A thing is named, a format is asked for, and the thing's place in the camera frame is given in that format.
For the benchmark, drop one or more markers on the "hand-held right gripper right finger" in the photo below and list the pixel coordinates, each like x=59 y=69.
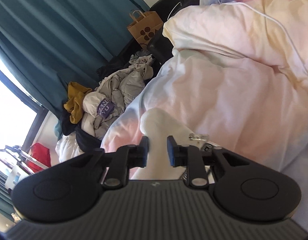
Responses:
x=171 y=152

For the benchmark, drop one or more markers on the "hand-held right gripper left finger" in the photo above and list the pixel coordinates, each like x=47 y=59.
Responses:
x=143 y=155

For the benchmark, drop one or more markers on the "black garment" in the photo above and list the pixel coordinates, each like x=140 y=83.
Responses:
x=79 y=137

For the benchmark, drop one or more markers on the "white jacket with purple patch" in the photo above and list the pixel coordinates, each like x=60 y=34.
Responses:
x=119 y=92

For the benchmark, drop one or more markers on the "mustard yellow garment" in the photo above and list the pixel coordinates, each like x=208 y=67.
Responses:
x=76 y=100

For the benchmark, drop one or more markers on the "red bag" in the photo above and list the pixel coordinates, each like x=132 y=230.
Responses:
x=40 y=155

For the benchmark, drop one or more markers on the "pastel pink and blue duvet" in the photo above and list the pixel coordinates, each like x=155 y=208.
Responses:
x=231 y=67

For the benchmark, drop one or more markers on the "small black box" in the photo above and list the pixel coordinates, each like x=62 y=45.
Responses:
x=160 y=48

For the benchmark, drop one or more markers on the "brown paper bag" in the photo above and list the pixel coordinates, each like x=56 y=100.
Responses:
x=145 y=27

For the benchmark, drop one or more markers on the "white tower appliance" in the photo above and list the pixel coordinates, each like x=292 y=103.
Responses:
x=13 y=176

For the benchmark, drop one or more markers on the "dark framed window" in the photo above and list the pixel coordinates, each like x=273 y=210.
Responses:
x=11 y=105

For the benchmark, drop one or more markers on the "black chair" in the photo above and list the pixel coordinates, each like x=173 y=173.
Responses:
x=173 y=2

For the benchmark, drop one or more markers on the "teal curtain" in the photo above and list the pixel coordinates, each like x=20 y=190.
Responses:
x=56 y=30

